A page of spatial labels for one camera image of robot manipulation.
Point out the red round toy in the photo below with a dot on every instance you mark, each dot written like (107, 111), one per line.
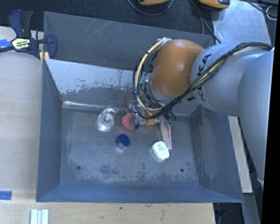
(126, 121)

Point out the pale tan flat block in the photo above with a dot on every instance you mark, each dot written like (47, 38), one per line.
(166, 136)

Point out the clear glass cup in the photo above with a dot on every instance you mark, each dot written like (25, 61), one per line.
(106, 120)

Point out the clear jar with blue lid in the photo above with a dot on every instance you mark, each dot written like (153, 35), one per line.
(123, 140)

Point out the white rounded box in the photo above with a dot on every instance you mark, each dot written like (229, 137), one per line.
(160, 150)

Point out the grey metal bin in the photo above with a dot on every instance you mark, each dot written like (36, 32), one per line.
(125, 170)

